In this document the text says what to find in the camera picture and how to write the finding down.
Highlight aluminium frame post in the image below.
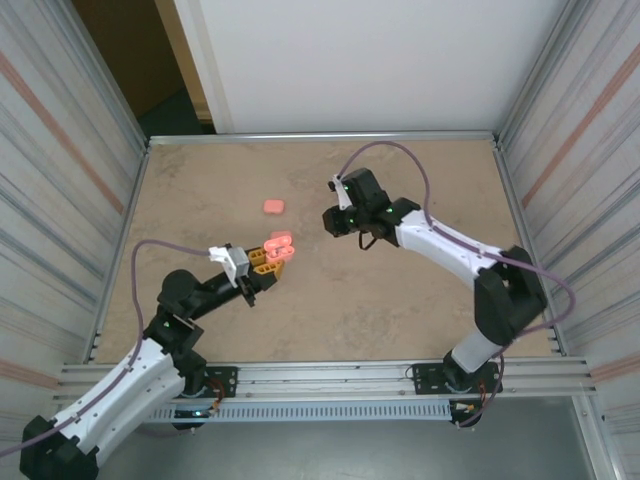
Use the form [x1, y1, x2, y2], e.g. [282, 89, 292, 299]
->
[47, 0, 151, 151]
[494, 0, 594, 146]

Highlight red orange power wires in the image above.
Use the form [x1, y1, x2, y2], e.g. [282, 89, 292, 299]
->
[208, 377, 229, 417]
[467, 382, 494, 416]

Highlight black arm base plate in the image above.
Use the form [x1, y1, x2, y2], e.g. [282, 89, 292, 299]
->
[203, 365, 239, 400]
[408, 362, 503, 399]

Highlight black base electronics module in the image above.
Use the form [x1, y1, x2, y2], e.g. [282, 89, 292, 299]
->
[172, 407, 211, 432]
[448, 399, 476, 429]

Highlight translucent corrugated side panel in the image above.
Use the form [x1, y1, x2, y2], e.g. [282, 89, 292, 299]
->
[0, 0, 147, 480]
[499, 0, 640, 480]

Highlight grey slotted cable duct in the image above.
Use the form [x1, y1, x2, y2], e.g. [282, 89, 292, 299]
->
[149, 401, 454, 425]

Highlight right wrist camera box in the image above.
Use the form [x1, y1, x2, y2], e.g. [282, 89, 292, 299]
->
[327, 172, 355, 212]

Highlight brown wooden door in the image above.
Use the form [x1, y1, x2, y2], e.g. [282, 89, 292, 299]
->
[72, 0, 211, 124]

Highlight aluminium linear track rail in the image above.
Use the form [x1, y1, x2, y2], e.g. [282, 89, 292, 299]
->
[52, 355, 601, 404]

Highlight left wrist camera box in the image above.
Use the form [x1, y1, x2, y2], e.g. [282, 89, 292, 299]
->
[208, 243, 250, 289]

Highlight aluminium table edge rail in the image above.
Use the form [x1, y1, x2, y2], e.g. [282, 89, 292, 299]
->
[146, 130, 501, 148]
[492, 139, 569, 357]
[82, 142, 151, 364]

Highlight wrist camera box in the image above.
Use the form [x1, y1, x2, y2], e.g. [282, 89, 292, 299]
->
[327, 172, 355, 212]
[208, 243, 250, 289]

